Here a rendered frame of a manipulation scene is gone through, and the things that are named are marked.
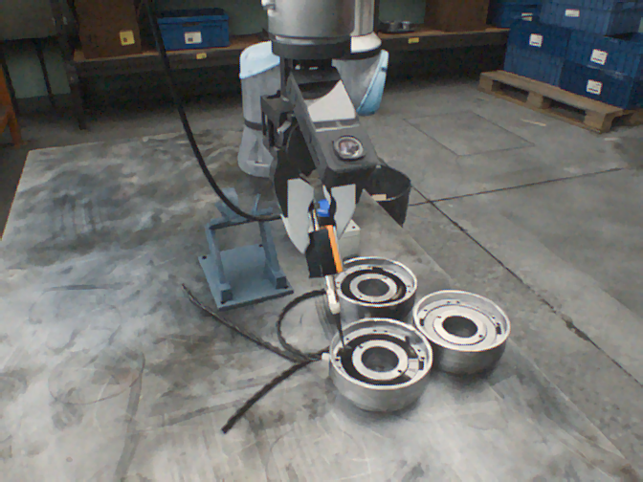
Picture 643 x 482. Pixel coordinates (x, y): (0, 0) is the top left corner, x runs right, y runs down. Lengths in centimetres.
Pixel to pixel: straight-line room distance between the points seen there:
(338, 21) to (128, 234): 53
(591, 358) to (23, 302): 167
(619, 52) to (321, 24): 377
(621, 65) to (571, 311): 236
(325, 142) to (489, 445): 32
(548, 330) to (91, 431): 168
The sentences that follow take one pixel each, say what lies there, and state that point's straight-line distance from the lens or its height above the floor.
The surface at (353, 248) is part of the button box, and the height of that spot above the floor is 82.
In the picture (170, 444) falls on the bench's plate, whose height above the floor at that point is 80.
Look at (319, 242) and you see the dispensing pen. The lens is 53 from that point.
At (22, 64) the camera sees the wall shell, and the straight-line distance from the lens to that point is 455.
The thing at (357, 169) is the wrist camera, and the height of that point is 105.
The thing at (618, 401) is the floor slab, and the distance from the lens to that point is 186.
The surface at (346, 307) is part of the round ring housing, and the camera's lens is 63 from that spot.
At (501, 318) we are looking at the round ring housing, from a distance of 64.
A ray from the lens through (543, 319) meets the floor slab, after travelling 207.
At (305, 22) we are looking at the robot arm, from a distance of 46.
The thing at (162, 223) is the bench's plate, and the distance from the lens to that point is 90.
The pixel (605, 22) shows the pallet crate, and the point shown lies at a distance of 426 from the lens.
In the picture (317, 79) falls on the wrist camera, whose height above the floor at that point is 110.
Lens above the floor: 122
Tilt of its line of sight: 31 degrees down
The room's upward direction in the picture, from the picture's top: straight up
